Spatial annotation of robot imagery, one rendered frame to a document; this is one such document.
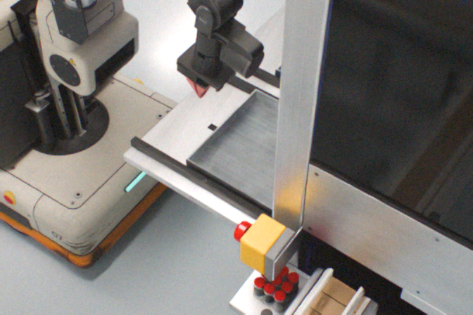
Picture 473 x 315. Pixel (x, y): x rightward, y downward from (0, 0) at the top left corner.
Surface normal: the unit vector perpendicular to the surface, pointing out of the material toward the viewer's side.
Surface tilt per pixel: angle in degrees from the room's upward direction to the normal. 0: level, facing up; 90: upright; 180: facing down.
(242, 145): 0
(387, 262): 90
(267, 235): 0
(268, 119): 0
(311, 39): 90
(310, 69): 90
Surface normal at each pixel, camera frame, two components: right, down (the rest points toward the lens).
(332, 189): -0.59, 0.62
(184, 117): 0.00, -0.65
